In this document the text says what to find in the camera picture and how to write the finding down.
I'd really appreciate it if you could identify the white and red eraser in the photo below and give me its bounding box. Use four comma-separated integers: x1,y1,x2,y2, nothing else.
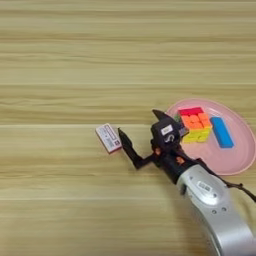
94,122,124,155

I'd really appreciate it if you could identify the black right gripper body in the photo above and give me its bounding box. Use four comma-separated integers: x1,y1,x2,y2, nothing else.
149,139,208,185

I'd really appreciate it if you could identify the pink round plate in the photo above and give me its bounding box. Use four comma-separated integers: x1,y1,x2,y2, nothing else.
165,97,256,177

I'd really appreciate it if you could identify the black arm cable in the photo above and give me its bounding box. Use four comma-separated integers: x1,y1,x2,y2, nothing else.
195,157,256,204

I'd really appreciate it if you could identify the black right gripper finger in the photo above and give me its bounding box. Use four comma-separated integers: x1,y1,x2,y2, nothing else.
116,126,155,170
151,108,175,126

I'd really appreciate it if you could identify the multicoloured puzzle cube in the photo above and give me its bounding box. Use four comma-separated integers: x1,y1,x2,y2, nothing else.
173,106,214,145

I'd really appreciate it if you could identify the blue rectangular block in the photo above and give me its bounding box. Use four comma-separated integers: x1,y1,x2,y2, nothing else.
209,115,235,149

